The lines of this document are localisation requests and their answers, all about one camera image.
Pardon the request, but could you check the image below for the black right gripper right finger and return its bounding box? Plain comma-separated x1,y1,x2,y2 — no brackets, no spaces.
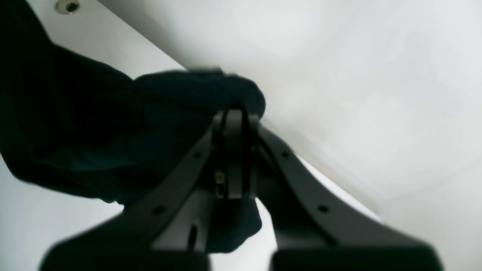
243,115,443,271

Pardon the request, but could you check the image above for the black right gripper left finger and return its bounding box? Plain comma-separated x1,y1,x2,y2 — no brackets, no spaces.
41,109,243,271

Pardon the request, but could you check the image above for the black t-shirt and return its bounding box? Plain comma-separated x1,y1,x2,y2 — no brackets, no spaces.
0,0,266,253

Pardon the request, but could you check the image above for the right table cable grommet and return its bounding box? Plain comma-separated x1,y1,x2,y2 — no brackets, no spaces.
54,0,81,14

